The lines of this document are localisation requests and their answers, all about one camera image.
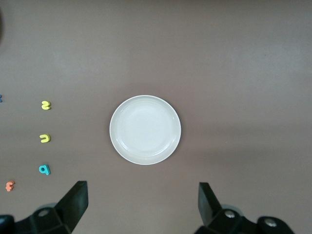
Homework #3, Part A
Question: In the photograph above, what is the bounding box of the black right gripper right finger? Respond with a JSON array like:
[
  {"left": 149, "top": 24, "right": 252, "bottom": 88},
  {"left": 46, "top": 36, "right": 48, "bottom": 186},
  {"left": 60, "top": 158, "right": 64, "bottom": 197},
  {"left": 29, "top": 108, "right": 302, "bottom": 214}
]
[{"left": 195, "top": 182, "right": 295, "bottom": 234}]

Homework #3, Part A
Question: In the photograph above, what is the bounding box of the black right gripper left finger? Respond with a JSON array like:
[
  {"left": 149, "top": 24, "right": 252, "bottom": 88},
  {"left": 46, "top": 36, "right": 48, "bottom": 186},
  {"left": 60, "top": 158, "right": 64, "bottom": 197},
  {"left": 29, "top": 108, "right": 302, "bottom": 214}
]
[{"left": 14, "top": 180, "right": 88, "bottom": 234}]

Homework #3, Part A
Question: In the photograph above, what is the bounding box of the teal foam letter b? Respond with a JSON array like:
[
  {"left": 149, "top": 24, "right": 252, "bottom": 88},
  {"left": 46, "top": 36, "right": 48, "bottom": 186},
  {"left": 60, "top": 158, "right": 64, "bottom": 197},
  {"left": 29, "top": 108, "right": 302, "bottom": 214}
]
[{"left": 38, "top": 164, "right": 51, "bottom": 176}]

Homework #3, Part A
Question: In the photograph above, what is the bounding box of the beige brown round plate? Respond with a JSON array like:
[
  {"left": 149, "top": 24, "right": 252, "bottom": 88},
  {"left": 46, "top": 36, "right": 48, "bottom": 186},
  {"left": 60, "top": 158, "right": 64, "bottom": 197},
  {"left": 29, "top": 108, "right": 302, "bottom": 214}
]
[{"left": 109, "top": 95, "right": 182, "bottom": 166}]

